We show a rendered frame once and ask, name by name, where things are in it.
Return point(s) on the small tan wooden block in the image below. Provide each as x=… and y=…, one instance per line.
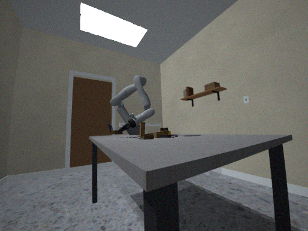
x=157, y=135

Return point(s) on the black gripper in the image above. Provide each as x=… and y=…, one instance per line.
x=127, y=126

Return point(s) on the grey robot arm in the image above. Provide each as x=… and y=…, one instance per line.
x=139, y=82

